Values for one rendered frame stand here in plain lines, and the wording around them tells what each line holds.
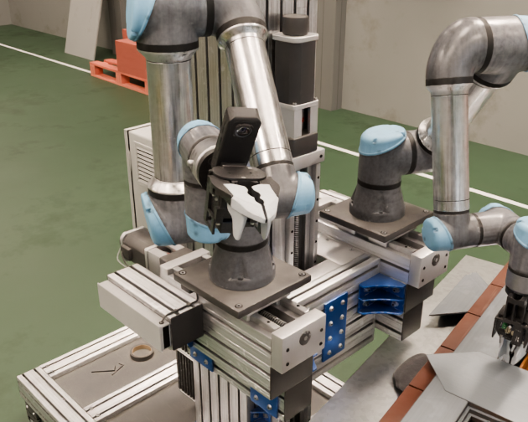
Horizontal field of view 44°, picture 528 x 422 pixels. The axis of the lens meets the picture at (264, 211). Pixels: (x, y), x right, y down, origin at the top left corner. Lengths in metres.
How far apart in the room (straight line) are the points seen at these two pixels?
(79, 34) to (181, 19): 8.37
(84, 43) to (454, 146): 8.28
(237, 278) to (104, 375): 1.25
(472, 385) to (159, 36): 0.97
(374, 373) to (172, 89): 0.94
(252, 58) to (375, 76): 5.20
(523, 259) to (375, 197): 0.46
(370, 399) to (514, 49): 0.88
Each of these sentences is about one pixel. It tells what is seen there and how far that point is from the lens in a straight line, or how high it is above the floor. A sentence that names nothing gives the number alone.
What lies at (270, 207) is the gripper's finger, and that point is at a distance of 0.78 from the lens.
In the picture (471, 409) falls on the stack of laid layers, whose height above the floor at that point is 0.83.
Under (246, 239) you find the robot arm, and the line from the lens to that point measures 1.38.
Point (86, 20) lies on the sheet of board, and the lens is 9.44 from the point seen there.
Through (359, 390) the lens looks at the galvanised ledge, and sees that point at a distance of 1.73.
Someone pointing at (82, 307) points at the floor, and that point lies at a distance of 3.39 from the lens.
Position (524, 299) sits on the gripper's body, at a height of 1.05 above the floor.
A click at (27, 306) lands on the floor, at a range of 3.49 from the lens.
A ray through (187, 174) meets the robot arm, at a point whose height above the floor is 1.40.
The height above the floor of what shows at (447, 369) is 0.85.
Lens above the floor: 1.78
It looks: 24 degrees down
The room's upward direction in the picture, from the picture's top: straight up
